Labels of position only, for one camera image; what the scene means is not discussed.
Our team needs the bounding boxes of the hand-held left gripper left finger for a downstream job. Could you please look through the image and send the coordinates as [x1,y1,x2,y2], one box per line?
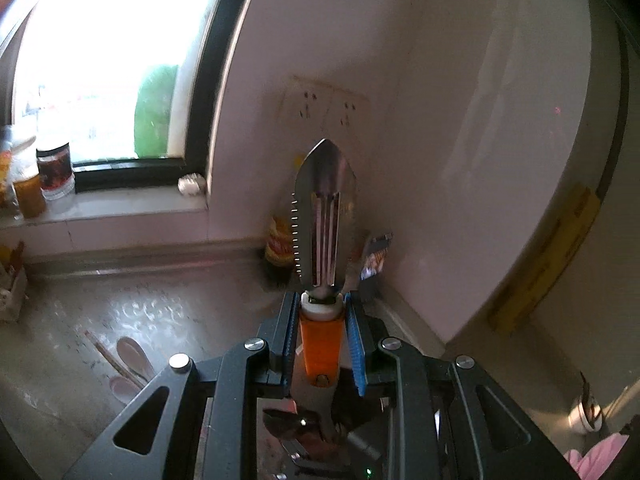
[62,290,301,480]

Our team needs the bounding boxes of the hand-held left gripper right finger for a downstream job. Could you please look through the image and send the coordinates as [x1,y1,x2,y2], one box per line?
[342,294,581,480]

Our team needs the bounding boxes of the red metal utensil holder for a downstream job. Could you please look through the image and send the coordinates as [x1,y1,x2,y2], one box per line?
[260,380,398,480]

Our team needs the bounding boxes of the orange handled steel peeler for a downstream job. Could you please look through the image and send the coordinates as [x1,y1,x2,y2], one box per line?
[289,137,358,388]

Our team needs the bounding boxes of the smartphone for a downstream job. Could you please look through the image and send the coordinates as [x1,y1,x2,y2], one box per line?
[359,232,394,283]

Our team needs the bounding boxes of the patterned bamboo stick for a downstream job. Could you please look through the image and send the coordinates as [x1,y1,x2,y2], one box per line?
[82,330,148,391]

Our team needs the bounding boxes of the crumpled white tissue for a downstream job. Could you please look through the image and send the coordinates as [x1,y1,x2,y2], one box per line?
[178,173,207,196]

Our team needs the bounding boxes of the white paper cup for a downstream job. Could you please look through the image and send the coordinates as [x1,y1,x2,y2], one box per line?
[570,372,608,433]

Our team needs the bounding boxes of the person's pink fuzzy clothing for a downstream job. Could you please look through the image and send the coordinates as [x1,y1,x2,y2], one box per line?
[564,432,631,480]

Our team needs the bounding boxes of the clear plastic storage tray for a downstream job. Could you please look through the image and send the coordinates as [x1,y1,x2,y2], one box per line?
[0,240,28,323]

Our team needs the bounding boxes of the black lidded jar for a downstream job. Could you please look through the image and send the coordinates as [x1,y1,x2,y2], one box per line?
[36,142,76,200]

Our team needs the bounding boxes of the jar with brown contents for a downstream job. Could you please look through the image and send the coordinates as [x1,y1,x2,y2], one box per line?
[9,135,48,218]

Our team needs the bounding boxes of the white wall socket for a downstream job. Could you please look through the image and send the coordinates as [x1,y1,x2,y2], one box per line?
[325,87,373,133]
[280,76,333,123]

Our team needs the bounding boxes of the black window frame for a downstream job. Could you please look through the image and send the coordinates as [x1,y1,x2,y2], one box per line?
[0,0,271,196]

